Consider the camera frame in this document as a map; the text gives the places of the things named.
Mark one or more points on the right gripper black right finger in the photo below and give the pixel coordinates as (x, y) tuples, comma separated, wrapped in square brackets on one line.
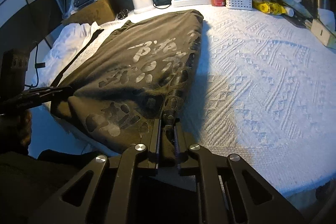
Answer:
[(229, 190)]

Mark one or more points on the steel cup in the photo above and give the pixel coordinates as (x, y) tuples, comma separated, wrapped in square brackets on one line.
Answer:
[(323, 4)]

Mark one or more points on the cardboard box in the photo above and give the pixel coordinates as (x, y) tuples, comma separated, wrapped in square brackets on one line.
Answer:
[(100, 12)]

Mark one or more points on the white tube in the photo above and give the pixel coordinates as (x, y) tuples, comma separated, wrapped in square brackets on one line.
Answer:
[(288, 11)]

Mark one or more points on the white textured table cover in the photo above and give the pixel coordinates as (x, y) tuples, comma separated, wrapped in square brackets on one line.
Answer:
[(263, 89)]

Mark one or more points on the yellow snack bag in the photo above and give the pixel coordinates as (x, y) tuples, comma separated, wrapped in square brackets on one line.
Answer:
[(272, 8)]

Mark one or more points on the dark brown printed t-shirt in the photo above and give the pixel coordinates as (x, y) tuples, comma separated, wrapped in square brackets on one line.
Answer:
[(141, 72)]

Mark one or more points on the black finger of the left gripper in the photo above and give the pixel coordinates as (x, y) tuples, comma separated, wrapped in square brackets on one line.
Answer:
[(48, 91)]

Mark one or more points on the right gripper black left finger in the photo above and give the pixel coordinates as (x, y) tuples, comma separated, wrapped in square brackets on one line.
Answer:
[(100, 192)]

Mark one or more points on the white folded garment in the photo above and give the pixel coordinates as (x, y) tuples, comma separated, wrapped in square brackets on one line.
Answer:
[(45, 65)]

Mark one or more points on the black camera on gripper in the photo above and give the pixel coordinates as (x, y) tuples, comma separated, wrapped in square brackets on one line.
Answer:
[(13, 72)]

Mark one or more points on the wet wipes pack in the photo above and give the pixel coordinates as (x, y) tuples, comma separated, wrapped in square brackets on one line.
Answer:
[(298, 7)]

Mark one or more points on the white power strip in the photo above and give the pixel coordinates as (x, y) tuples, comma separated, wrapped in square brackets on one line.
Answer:
[(184, 3)]

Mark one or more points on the tissue box with tissue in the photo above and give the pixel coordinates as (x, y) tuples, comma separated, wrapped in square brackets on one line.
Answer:
[(323, 27)]

